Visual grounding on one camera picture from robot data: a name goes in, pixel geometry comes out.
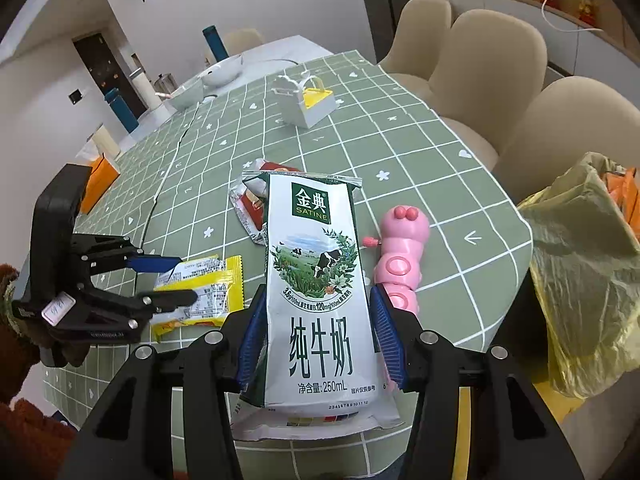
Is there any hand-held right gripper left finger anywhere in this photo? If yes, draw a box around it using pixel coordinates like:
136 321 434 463
75 284 269 480

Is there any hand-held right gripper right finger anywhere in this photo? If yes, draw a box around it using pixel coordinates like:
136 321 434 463
369 286 574 480

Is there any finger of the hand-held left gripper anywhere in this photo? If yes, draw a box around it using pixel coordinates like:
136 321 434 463
71 234 182 282
49 288 199 344

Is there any yellow snack wrapper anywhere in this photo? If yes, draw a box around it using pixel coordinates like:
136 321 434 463
151 255 244 342

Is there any white milk carton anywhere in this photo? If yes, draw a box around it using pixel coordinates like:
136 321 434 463
239 170 403 441

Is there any yellow-green trash bag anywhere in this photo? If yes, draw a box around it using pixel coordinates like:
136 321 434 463
517 151 640 400

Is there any person's left forearm brown sleeve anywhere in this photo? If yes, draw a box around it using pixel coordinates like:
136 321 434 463
0 262 77 480

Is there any person's left hand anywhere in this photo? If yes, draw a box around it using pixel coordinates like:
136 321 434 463
41 334 87 369

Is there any orange box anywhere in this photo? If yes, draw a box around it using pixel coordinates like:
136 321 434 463
80 154 121 214

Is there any pink caterpillar toy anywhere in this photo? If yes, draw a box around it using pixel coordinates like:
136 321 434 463
364 205 430 317

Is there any red and white wrapper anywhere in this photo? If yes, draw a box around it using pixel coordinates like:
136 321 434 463
228 158 303 246

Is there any white cup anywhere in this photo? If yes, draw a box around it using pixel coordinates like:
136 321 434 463
91 126 122 161

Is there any blue bottle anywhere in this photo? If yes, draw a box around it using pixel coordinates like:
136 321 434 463
104 88 139 133
202 25 229 61

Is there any glass bowl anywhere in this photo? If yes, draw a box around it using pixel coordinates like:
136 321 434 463
167 81 206 109

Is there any white thermos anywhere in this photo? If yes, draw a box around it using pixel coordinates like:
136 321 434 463
131 69 164 112

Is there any dark door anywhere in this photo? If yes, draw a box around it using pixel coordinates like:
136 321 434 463
72 34 148 118

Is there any white bowl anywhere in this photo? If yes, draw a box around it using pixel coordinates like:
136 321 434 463
197 54 244 87

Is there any green checked tablecloth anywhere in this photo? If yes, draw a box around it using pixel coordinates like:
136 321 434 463
42 51 533 480

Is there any beige chair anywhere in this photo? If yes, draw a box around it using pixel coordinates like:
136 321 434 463
492 76 640 206
377 0 453 96
430 9 549 171

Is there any orange wrapper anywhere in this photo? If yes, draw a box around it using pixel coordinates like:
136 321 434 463
602 169 640 241

